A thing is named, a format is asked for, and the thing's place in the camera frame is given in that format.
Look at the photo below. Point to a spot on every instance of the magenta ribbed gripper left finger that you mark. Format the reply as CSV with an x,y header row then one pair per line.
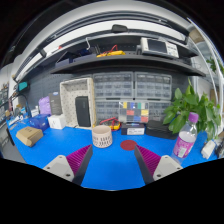
x,y
72,167

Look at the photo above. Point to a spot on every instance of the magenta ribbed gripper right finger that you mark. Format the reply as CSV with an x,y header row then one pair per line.
x,y
154,167

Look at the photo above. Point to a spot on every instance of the clear bottle with purple label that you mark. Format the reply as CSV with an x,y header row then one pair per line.
x,y
186,138

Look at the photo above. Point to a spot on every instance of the round dark red coaster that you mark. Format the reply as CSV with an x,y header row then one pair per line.
x,y
128,145

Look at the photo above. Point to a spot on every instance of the blue table mat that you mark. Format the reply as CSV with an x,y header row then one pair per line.
x,y
110,168

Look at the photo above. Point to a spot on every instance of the black flat case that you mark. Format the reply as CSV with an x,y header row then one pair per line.
x,y
158,129

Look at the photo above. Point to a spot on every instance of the white perforated cup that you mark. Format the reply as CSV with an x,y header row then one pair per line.
x,y
102,136

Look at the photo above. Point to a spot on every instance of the small white box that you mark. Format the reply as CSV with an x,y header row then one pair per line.
x,y
57,121

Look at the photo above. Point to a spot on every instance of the brown cardboard box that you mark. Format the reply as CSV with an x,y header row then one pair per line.
x,y
29,135

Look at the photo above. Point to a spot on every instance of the white power adapter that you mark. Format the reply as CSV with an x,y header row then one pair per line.
x,y
208,149

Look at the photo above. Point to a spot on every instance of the yellow red multimeter on table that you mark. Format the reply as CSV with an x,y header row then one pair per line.
x,y
113,123

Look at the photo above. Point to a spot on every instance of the blue box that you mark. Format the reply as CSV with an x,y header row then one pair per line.
x,y
39,121

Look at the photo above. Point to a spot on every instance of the clear organizer with coloured parts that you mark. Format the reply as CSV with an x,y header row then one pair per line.
x,y
133,111

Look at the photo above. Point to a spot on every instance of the black rectangular device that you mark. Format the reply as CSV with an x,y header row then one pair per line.
x,y
82,111

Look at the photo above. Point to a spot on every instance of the purple bag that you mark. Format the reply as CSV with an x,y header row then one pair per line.
x,y
44,105

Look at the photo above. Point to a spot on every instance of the dark grey upright box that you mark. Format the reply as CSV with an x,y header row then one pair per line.
x,y
55,103

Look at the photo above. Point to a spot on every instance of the green potted plant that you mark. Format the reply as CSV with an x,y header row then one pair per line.
x,y
176,115

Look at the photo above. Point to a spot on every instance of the white pegboard tray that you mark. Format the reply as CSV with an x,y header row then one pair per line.
x,y
69,91

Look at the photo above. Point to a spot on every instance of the right grey drawer cabinet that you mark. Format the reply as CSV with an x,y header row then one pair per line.
x,y
156,89

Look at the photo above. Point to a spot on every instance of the grey drawer cabinet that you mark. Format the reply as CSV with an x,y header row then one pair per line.
x,y
156,89
109,89

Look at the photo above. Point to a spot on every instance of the left grey drawer cabinet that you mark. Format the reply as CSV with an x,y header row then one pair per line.
x,y
109,89

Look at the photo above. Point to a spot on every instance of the white oscilloscope on shelf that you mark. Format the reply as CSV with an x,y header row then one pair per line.
x,y
157,47

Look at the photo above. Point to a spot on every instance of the yellow multimeter on shelf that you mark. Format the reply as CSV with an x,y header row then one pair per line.
x,y
112,53

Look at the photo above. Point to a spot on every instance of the dark grey wall shelf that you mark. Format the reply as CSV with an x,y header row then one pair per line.
x,y
127,62

